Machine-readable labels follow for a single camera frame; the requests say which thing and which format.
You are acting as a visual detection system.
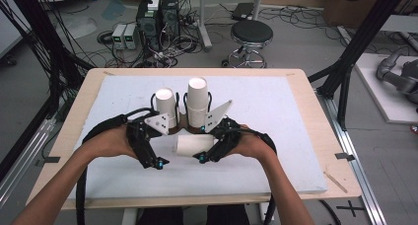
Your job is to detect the grey power supply unit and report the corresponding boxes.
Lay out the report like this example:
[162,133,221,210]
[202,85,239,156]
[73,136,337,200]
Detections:
[123,23,139,50]
[111,23,127,50]

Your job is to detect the black metal frame post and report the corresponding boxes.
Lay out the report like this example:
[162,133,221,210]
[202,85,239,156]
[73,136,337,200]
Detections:
[308,0,412,131]

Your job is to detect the black computer tower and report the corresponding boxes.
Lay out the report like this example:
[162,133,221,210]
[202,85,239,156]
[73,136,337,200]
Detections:
[136,0,162,52]
[160,0,181,50]

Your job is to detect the long black floor cables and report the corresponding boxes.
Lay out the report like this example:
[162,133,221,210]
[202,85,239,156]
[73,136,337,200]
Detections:
[259,6,346,45]

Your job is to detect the white foam board mat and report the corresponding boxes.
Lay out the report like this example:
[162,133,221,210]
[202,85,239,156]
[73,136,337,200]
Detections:
[67,74,329,200]

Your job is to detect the person's left hand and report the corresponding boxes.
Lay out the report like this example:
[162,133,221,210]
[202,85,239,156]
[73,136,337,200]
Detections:
[81,123,140,161]

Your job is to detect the short stack white paper cups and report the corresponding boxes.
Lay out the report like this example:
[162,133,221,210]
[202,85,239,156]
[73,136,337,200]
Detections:
[155,88,178,129]

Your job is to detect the grey desk leg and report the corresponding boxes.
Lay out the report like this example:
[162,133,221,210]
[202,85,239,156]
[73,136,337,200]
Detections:
[196,0,213,51]

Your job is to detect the black tape piece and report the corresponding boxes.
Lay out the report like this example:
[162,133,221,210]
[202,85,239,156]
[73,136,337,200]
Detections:
[334,152,356,162]
[35,156,61,167]

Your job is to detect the tangle of floor cables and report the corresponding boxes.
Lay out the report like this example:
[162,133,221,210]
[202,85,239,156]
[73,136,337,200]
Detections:
[97,17,205,69]

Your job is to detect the single white paper cup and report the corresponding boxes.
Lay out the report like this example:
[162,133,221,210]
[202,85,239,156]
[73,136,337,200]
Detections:
[174,133,220,159]

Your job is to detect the black frame with cables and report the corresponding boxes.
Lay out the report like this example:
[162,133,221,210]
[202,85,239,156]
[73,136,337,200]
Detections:
[0,0,97,120]

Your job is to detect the person's right hand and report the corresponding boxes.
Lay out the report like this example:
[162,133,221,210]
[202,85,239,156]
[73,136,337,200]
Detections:
[229,123,274,163]

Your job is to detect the white table leg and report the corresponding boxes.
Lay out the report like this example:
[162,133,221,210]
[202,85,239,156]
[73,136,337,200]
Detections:
[121,207,139,225]
[259,202,271,223]

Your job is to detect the wooden table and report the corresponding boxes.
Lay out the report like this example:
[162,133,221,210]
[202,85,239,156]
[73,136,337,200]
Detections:
[25,67,363,213]

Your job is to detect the aluminium rail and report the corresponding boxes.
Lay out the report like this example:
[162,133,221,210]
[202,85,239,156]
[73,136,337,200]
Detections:
[0,117,57,208]
[316,90,388,225]

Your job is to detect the tall stack white paper cups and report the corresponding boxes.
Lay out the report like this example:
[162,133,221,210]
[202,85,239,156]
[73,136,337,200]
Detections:
[186,77,210,129]

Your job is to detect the dark wire cup holder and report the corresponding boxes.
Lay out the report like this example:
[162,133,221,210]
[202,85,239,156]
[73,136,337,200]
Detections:
[150,91,214,135]

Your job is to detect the cardboard box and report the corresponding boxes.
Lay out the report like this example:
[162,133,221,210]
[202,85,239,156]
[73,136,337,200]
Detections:
[323,0,412,29]

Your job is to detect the black flat device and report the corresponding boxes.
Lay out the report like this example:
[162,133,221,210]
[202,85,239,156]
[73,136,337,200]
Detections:
[231,2,255,22]

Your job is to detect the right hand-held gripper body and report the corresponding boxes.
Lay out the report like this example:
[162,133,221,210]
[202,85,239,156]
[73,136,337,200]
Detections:
[203,100,248,164]

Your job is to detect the black round stool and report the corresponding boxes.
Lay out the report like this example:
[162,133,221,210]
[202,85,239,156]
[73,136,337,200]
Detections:
[221,19,274,69]

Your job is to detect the black floor cable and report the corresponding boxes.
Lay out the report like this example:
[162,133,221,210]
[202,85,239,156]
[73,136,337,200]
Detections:
[318,199,343,225]

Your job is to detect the white platform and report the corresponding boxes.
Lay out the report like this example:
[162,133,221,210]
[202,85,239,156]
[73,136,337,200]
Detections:
[354,52,418,124]

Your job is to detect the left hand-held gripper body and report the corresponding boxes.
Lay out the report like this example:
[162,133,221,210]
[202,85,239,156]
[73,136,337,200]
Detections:
[125,112,171,170]

